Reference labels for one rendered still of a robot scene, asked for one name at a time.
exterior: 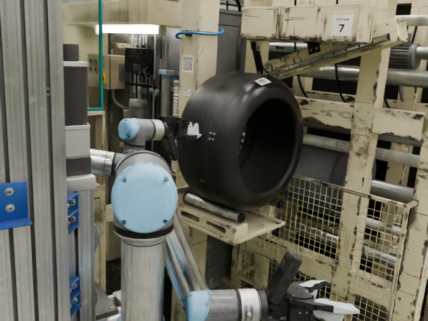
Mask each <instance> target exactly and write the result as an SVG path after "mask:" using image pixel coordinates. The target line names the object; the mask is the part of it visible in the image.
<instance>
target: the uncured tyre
mask: <svg viewBox="0 0 428 321"><path fill-rule="evenodd" d="M263 77H264V78H266V79H267V80H269V81H271V82H270V83H267V84H265V85H260V84H258V83H257V82H255V80H258V79H260V78H263ZM186 117H190V118H196V119H197V120H195V119H190V122H192V126H194V124H195V123H197V124H198V126H199V134H201V137H199V138H197V139H186V140H176V147H177V149H178V153H179V156H180V158H179V159H178V165H179V168H180V171H181V174H182V176H183V178H184V180H185V181H186V183H187V184H188V186H189V187H190V188H191V189H192V190H193V191H194V192H196V193H197V194H198V195H200V196H201V197H203V198H205V199H208V200H210V201H213V202H215V203H218V204H221V205H224V206H226V207H229V208H232V209H234V210H239V211H252V210H257V209H259V208H261V207H263V206H265V205H267V204H268V203H270V202H271V201H272V200H273V199H275V198H276V197H277V196H279V195H280V194H281V193H282V191H283V190H284V189H285V187H286V186H287V185H288V183H289V181H290V180H291V178H292V176H293V174H294V172H295V170H296V167H297V164H298V162H299V158H300V155H301V150H302V146H303V117H302V113H301V109H300V107H299V104H298V102H297V100H296V98H295V96H294V94H293V93H292V91H291V90H290V88H289V87H288V86H287V85H286V84H285V83H284V82H283V81H281V80H279V79H277V78H275V77H273V76H271V75H265V74H257V73H244V72H237V71H229V72H225V73H220V74H218V75H215V76H212V77H211V78H209V79H207V80H206V81H205V82H203V83H202V84H201V85H200V86H199V87H198V88H197V89H196V91H195V92H194V93H193V94H192V96H191V97H190V99H189V101H188V103H187V104H186V106H185V109H184V111H183V113H182V117H181V118H186ZM244 129H245V138H244V142H243V146H242V148H241V151H240V153H239V146H240V142H241V137H242V135H243V131H244ZM210 131H215V132H217V133H216V136H215V142H212V141H208V136H209V132H210ZM199 178H202V179H204V181H205V184H204V183H201V182H200V180H199Z"/></svg>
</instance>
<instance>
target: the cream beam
mask: <svg viewBox="0 0 428 321"><path fill-rule="evenodd" d="M333 15H353V24H352V34H351V36H331V29H332V18H333ZM386 17H387V10H384V9H381V8H377V7H374V6H369V5H366V4H361V3H357V4H321V5H303V6H268V7H249V8H243V9H242V19H241V39H257V40H264V41H276V42H298V43H303V41H313V42H317V43H348V44H369V43H371V41H372V38H373V29H374V25H376V24H379V23H382V22H385V21H386Z"/></svg>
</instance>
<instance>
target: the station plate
mask: <svg viewBox="0 0 428 321"><path fill-rule="evenodd" d="M352 24H353V15H333V18H332V29H331V36H351V34H352Z"/></svg>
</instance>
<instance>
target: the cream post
mask: <svg viewBox="0 0 428 321"><path fill-rule="evenodd" d="M219 8H220V0H182V17H181V32H185V30H189V31H196V32H208V33H214V32H218V20H219ZM217 43H218V35H215V36H205V35H198V34H192V36H185V34H181V36H180V72H179V92H178V117H182V113H183V111H184V109H185V106H186V104H187V103H188V101H189V99H190V97H191V96H192V94H193V93H194V92H195V91H196V89H197V88H198V87H199V86H200V85H201V84H202V83H203V82H205V81H206V80H207V79H209V78H211V77H212V76H215V75H216V66H217ZM183 55H191V56H194V67H193V73H189V72H183V71H182V62H183ZM183 89H190V96H186V95H183ZM184 185H188V184H187V183H186V181H185V180H184V178H183V176H182V174H181V171H180V168H179V165H178V160H177V161H176V187H181V186H184ZM183 226H184V228H185V231H186V233H187V236H188V239H189V241H190V244H191V246H192V249H193V251H194V254H195V256H196V259H197V261H198V264H199V267H200V268H201V272H202V274H203V276H204V279H205V268H206V245H207V234H206V233H204V232H201V231H199V230H197V229H195V228H193V227H190V226H188V225H186V224H183ZM171 321H186V317H185V312H184V310H183V308H182V305H181V303H180V300H179V298H178V296H177V294H176V291H175V289H174V287H173V284H172V296H171Z"/></svg>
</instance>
